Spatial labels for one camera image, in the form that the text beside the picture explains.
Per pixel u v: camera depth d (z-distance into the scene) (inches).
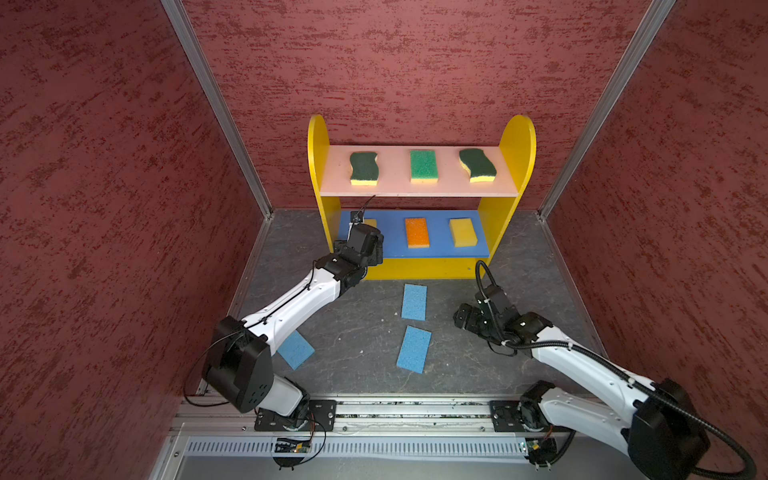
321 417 29.2
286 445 28.6
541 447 28.3
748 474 14.4
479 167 29.1
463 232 37.0
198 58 30.9
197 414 29.5
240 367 16.4
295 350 33.1
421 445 27.9
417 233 36.8
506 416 29.2
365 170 28.3
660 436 15.7
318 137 25.0
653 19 28.3
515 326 23.9
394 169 29.1
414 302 37.3
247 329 17.2
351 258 24.8
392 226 38.5
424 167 28.6
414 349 33.4
